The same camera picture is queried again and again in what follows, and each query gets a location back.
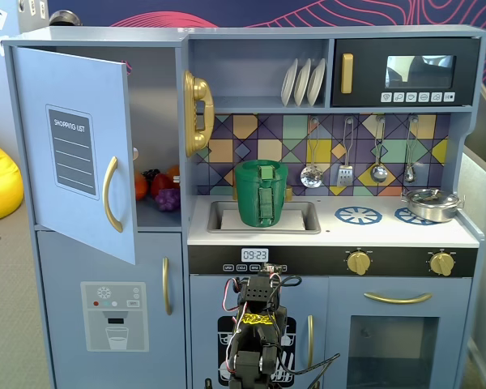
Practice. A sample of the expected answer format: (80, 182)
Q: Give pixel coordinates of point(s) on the blue dishwasher door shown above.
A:
(202, 300)

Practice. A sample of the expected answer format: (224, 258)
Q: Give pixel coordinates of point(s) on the dark toy berries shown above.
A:
(150, 174)

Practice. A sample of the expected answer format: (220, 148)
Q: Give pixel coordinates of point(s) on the blue ice dispenser door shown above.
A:
(65, 263)

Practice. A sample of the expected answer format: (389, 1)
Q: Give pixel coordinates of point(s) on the gold toy faucet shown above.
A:
(288, 194)

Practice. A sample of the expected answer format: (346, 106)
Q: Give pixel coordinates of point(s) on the metal ladle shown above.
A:
(378, 173)

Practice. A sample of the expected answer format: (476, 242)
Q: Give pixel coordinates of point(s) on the blue oven door with window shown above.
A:
(340, 296)

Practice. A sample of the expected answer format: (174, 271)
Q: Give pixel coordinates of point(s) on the blue wooden toy kitchen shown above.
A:
(117, 34)

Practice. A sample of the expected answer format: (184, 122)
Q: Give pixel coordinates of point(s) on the blue shopping list door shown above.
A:
(32, 121)

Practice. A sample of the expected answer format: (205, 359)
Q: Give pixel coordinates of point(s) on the metal slotted spatula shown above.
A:
(345, 176)

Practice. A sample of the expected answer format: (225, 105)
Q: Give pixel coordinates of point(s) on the toy microwave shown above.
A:
(465, 73)

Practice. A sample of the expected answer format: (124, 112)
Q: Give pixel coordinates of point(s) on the red toy strawberry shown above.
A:
(162, 184)

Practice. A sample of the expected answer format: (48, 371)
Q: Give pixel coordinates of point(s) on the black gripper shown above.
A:
(268, 280)

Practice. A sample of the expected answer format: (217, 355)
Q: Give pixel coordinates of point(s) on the white toy plate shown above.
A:
(287, 83)
(301, 83)
(316, 83)

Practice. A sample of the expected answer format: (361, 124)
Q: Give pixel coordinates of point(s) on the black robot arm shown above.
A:
(251, 348)

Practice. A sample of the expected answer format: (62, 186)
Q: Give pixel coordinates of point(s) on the yellow bean bag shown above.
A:
(0, 182)

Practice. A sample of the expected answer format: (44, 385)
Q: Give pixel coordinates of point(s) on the steel pot lid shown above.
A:
(421, 198)

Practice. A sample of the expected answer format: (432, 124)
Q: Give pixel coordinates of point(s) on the small orange toy fruit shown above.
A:
(173, 172)

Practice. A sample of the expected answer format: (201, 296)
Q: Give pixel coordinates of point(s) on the gold stove knob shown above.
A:
(358, 262)
(442, 263)

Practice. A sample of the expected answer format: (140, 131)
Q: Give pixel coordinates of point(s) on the purple toy grapes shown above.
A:
(168, 200)

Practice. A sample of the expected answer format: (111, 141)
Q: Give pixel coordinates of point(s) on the green plastic container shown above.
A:
(247, 202)

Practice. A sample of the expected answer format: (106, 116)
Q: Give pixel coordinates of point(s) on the steel toy pot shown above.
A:
(433, 214)

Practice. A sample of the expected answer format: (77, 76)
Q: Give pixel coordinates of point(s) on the gold toy telephone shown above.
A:
(198, 89)

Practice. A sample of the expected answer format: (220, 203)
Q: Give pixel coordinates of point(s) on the grey toy sink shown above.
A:
(314, 219)

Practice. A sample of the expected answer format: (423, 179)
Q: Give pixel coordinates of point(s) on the metal skimmer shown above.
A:
(312, 177)

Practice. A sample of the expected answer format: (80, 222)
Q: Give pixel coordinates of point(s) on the round metal object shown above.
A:
(65, 18)

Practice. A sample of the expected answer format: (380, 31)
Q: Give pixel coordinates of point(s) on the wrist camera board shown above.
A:
(273, 268)

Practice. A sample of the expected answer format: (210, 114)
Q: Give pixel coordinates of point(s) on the metal spoon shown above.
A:
(410, 175)

